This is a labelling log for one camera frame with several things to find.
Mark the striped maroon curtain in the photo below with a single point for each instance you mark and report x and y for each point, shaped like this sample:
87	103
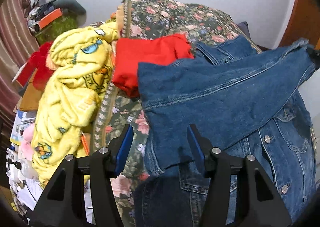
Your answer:
17	44

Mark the grey patterned clothes pile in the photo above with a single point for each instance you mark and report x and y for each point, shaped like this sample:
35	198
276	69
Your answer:
39	10

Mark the orange box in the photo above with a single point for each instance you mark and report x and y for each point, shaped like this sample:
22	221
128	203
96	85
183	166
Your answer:
49	18

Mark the green floral storage box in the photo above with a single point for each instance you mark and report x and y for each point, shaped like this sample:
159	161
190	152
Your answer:
55	28

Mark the red plush toy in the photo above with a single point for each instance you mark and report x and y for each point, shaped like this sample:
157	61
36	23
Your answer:
36	63

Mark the red garment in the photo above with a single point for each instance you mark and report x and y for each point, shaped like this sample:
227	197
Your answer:
131	52

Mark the wooden wardrobe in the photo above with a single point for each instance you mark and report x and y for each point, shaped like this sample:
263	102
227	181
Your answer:
303	23

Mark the dark floral bedspread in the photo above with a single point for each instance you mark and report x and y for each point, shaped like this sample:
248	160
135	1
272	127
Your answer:
150	19

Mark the blue denim jacket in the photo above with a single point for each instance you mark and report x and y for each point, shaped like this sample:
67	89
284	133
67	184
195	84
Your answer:
243	102

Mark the yellow cartoon fleece blanket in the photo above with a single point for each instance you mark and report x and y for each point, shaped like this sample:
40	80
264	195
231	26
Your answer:
83	68

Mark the dark grey neck pillow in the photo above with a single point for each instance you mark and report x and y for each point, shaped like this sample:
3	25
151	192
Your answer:
70	6

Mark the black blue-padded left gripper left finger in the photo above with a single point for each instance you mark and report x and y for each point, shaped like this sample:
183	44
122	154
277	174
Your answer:
62	201

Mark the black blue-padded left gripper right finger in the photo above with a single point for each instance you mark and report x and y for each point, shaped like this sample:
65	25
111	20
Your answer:
258	202

